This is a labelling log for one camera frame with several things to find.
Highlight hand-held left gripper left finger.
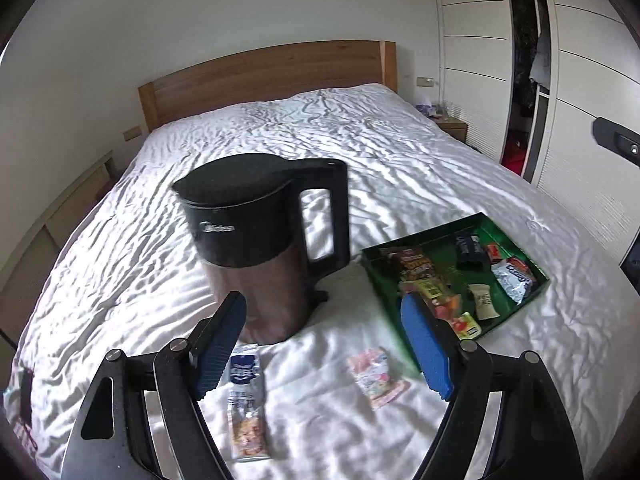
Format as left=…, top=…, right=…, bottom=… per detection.
left=60, top=291, right=248, bottom=480

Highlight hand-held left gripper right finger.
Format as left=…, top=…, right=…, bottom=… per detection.
left=399, top=292, right=586, bottom=480

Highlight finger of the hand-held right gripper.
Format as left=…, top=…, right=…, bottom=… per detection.
left=593, top=116, right=640, bottom=163

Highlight clear gummy candy bag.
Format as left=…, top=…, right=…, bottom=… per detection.
left=400, top=280, right=463, bottom=321

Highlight green tray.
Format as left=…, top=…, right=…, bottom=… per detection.
left=361, top=211, right=551, bottom=376

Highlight chocolate wafer snack packet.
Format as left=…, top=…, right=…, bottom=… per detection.
left=491, top=256, right=539, bottom=306

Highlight yellow green snack packet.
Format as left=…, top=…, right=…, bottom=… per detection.
left=447, top=311, right=483, bottom=341

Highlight pink snack packet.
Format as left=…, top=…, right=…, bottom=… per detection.
left=347, top=347, right=411, bottom=411

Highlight long blue white packet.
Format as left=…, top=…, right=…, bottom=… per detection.
left=227, top=344, right=272, bottom=462

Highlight cream wrapped candy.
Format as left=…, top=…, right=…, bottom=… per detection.
left=467, top=282, right=501, bottom=322

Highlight brown yellow snack packet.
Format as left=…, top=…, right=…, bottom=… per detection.
left=378, top=246, right=432, bottom=283

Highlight dark snack packet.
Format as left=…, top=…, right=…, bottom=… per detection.
left=455, top=232, right=488, bottom=271

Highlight black electric kettle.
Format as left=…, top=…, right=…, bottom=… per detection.
left=171, top=154, right=351, bottom=346

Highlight red cloth item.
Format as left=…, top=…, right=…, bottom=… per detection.
left=501, top=142, right=526, bottom=174

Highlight white hanging garment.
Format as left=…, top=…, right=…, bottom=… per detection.
left=530, top=35, right=554, bottom=89

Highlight dark hanging clothes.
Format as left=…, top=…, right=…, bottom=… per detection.
left=510, top=0, right=539, bottom=117

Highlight dark object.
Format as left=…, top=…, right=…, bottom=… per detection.
left=620, top=245, right=640, bottom=286

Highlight white wardrobe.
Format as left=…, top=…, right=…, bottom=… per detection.
left=432, top=0, right=640, bottom=271

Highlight wooden nightstand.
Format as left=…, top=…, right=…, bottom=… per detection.
left=435, top=115, right=469, bottom=144

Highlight white bed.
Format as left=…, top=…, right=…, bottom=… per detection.
left=5, top=82, right=640, bottom=480

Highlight wooden headboard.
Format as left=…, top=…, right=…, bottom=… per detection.
left=137, top=40, right=398, bottom=135

